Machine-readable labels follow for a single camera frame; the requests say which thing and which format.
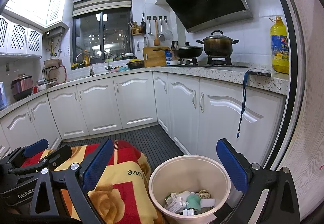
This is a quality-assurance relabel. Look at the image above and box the white foam block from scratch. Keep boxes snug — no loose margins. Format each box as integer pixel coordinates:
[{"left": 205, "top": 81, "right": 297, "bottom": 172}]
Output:
[{"left": 200, "top": 198, "right": 216, "bottom": 208}]

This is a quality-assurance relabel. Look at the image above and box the green terry cloth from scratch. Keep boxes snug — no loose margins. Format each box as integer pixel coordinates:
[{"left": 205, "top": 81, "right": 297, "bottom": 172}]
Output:
[{"left": 186, "top": 194, "right": 201, "bottom": 210}]

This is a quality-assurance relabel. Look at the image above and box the silver blue medicine box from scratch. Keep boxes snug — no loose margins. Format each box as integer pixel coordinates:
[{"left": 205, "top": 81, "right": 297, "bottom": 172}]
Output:
[{"left": 166, "top": 197, "right": 188, "bottom": 214}]

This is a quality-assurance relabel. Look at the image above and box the beige knitted rag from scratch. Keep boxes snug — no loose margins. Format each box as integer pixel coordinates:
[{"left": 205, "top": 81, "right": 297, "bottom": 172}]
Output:
[{"left": 198, "top": 189, "right": 211, "bottom": 199}]

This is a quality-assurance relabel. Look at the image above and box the long white green box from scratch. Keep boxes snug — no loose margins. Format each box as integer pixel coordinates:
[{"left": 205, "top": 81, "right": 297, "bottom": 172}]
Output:
[{"left": 164, "top": 193, "right": 177, "bottom": 206}]

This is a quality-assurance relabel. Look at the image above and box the chrome kitchen faucet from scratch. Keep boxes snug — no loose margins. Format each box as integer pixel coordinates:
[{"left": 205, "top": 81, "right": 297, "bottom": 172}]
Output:
[{"left": 75, "top": 52, "right": 94, "bottom": 76}]

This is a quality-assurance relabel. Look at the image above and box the beige round trash bin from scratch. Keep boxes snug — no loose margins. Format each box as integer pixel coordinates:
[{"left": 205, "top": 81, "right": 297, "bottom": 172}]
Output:
[{"left": 148, "top": 155, "right": 231, "bottom": 223}]

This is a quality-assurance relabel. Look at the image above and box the dark kitchen window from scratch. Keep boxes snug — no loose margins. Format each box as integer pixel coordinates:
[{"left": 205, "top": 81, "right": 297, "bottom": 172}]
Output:
[{"left": 71, "top": 7, "right": 134, "bottom": 64}]

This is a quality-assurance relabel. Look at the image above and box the red yellow orange blanket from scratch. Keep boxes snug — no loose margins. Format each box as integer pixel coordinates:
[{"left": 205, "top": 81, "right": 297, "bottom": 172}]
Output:
[{"left": 21, "top": 139, "right": 165, "bottom": 224}]

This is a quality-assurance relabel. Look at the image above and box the blue white kettle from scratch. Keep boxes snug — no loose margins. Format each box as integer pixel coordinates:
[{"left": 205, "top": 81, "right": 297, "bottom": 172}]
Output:
[{"left": 0, "top": 82, "right": 8, "bottom": 110}]

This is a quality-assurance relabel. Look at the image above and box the copper rice cooker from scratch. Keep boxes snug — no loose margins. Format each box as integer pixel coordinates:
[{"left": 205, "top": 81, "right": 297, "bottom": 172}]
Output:
[{"left": 11, "top": 74, "right": 33, "bottom": 101}]

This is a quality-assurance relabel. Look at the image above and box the black floor mat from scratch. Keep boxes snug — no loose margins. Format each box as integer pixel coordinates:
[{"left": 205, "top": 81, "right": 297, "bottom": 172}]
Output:
[{"left": 59, "top": 124, "right": 184, "bottom": 170}]

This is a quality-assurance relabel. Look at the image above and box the yellow black casserole pot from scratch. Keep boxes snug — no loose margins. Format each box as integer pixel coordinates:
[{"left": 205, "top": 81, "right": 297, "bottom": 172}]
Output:
[{"left": 126, "top": 58, "right": 144, "bottom": 69}]

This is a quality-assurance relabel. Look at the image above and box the white water heater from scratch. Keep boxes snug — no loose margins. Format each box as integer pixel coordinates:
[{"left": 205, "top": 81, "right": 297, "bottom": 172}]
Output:
[{"left": 45, "top": 21, "right": 69, "bottom": 39}]

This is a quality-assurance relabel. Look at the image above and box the wooden cutting board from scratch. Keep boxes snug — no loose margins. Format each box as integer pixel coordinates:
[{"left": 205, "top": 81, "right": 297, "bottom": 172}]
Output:
[{"left": 142, "top": 46, "right": 170, "bottom": 67}]

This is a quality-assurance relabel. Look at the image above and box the black smartphone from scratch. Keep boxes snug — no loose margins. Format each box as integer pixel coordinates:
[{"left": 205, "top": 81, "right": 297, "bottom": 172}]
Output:
[{"left": 247, "top": 69, "right": 271, "bottom": 78}]

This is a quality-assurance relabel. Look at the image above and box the yellow cooking oil bottle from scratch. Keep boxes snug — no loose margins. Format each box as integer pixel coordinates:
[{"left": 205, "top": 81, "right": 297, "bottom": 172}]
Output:
[{"left": 270, "top": 16, "right": 289, "bottom": 74}]

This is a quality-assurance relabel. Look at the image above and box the black wok with lid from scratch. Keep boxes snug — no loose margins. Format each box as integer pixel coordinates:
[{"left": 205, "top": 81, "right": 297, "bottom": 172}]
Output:
[{"left": 152, "top": 41, "right": 204, "bottom": 60}]

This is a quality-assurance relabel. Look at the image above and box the bronze stock pot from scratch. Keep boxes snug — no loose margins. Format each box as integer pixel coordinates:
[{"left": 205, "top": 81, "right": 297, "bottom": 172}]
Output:
[{"left": 196, "top": 30, "right": 239, "bottom": 57}]

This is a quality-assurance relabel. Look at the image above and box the red wire dish rack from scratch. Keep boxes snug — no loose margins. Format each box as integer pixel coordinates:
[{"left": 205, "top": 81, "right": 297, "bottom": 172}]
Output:
[{"left": 42, "top": 58, "right": 67, "bottom": 88}]

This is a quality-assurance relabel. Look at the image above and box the blue lanyard strap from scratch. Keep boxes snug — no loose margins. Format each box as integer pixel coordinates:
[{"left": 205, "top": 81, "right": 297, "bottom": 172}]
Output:
[{"left": 236, "top": 70, "right": 252, "bottom": 139}]

